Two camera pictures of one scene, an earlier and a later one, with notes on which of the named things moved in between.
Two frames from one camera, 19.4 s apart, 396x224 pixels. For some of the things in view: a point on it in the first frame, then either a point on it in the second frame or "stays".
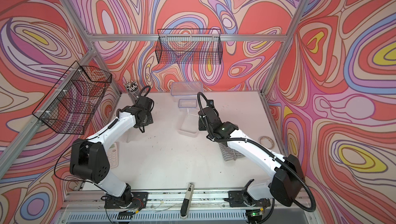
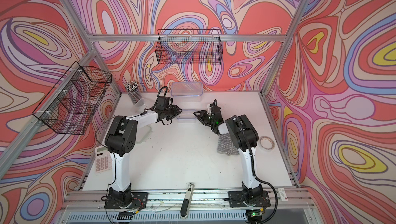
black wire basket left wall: [69, 108] stays
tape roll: [267, 142] stays
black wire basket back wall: [189, 46] stays
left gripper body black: [149, 120] → [166, 112]
